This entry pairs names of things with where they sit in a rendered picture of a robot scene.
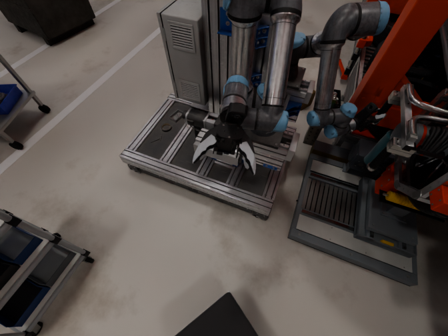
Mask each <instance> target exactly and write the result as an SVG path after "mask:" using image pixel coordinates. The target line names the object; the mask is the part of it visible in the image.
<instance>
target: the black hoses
mask: <svg viewBox="0 0 448 336"><path fill-rule="evenodd" d="M447 148H448V127H438V126H436V127H435V126H432V127H431V129H430V130H429V136H428V138H427V139H426V141H425V142H424V144H423V145H422V146H421V145H420V146H418V147H417V148H416V149H417V153H419V154H422V155H426V156H429V157H434V158H436V159H440V160H442V159H443V158H445V152H443V151H444V150H446V149H447Z"/></svg>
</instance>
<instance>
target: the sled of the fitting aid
mask: <svg viewBox="0 0 448 336"><path fill-rule="evenodd" d="M370 180H371V178H368V177H365V176H363V177H362V178H361V179H360V180H359V187H358V194H357V207H356V214H355V227H354V234H353V237H354V238H356V239H359V240H362V241H364V242H367V243H370V244H372V245H375V246H378V247H380V248H383V249H386V250H388V251H391V252H394V253H397V254H399V255H402V256H404V257H408V258H411V257H415V256H417V246H416V245H415V246H411V245H408V244H406V243H403V242H400V241H397V240H395V239H392V238H389V237H386V236H384V235H380V234H378V233H375V232H372V231H370V230H367V229H365V220H366V210H367V193H368V183H369V181H370ZM373 180H375V179H373Z"/></svg>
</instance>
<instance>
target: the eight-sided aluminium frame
mask: <svg viewBox="0 0 448 336"><path fill-rule="evenodd" d="M429 105H433V106H437V107H440V108H443V109H446V108H447V107H448V88H446V89H443V90H442V91H441V92H440V93H438V94H437V96H436V98H434V100H432V102H430V104H429ZM419 115H433V116H438V115H439V114H436V113H432V112H430V111H426V110H422V112H420V114H419ZM417 123H419V124H423V125H428V124H430V122H429V121H418V122H417ZM410 158H411V156H410V157H404V156H400V155H396V154H395V158H394V162H395V165H394V188H395V189H396V190H399V191H400V192H402V193H404V194H406V195H408V196H410V197H412V199H416V200H418V201H422V202H424V203H428V204H430V198H429V192H431V191H432V190H434V189H436V188H438V187H439V186H441V185H444V186H447V187H448V172H447V173H446V174H444V175H443V176H441V177H440V178H438V179H436V180H435V181H433V182H432V183H430V184H428V185H427V186H425V187H424V188H422V189H421V190H419V189H416V188H414V187H412V186H411V178H410V162H409V161H410ZM402 164H403V168H402Z"/></svg>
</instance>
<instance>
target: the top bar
mask: <svg viewBox="0 0 448 336"><path fill-rule="evenodd" d="M405 86H406V85H405V84H404V85H403V86H402V88H400V98H401V149H402V150H404V151H410V150H412V148H414V143H412V142H409V141H406V135H407V134H408V133H409V120H410V119H411V118H412V108H411V102H410V101H409V100H408V98H407V92H406V91H404V87H405Z"/></svg>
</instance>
